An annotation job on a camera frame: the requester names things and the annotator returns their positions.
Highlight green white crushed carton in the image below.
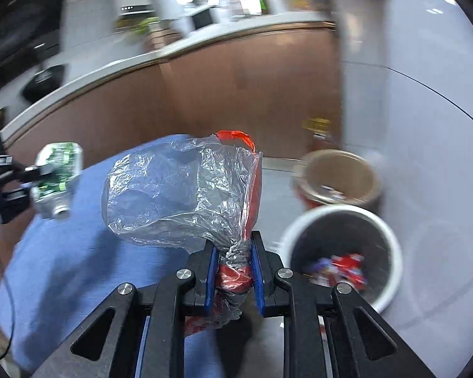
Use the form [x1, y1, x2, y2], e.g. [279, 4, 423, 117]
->
[30, 142, 84, 220]

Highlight clear plastic bag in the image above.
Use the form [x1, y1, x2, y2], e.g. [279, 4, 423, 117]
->
[102, 130, 263, 335]

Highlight white rimmed black trash bin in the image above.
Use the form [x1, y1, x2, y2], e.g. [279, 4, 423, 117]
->
[276, 205, 403, 313]

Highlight trash pile in black bin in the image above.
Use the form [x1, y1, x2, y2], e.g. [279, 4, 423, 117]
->
[304, 254, 367, 291]

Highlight beige lined trash bin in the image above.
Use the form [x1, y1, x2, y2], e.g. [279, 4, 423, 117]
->
[292, 149, 383, 210]

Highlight brown kitchen cabinets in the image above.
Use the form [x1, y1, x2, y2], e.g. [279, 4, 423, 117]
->
[2, 21, 343, 165]

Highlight blue fluffy towel mat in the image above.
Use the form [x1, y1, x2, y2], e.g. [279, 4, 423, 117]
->
[0, 133, 230, 378]

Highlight black wok pan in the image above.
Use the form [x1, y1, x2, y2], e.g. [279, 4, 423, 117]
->
[21, 64, 66, 104]

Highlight orange oil bottle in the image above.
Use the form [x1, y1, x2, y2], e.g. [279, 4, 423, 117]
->
[302, 117, 339, 152]

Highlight copper pot with plant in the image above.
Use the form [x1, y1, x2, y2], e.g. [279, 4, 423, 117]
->
[134, 17, 183, 52]

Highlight white microwave oven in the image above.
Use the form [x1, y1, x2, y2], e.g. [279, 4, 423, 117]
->
[184, 4, 221, 33]

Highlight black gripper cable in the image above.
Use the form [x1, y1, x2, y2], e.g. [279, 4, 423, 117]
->
[0, 258, 17, 362]

